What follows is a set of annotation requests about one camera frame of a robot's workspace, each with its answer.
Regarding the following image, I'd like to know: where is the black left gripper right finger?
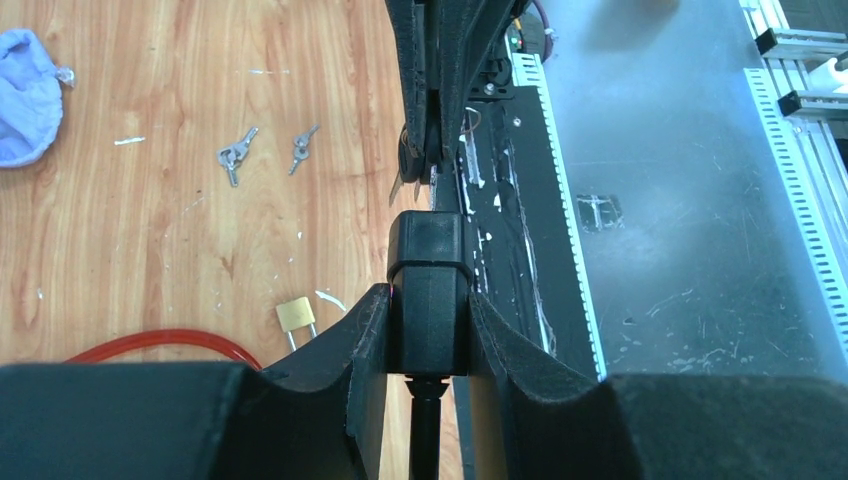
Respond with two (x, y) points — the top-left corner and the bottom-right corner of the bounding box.
(469, 294), (847, 479)

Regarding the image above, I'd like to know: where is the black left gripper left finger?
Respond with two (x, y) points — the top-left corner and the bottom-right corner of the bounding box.
(1, 284), (390, 479)

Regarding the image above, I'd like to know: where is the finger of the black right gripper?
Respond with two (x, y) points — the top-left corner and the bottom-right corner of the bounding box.
(434, 0), (528, 161)
(385, 0), (438, 162)

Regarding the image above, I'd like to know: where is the red cable lock black body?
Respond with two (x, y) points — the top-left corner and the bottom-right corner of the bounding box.
(62, 210), (476, 480)

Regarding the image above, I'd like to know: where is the silver key bunch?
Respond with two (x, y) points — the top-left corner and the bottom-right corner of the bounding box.
(216, 127), (259, 188)

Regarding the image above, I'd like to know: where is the small brass padlock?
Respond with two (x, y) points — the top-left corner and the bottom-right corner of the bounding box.
(275, 296), (318, 352)

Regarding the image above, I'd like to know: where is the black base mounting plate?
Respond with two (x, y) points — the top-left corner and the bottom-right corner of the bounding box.
(430, 33), (607, 480)

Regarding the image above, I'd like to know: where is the crumpled lavender cloth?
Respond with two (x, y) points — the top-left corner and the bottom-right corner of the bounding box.
(1, 28), (76, 169)

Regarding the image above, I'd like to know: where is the slotted white cable duct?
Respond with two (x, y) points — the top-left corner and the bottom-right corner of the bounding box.
(509, 53), (607, 381)

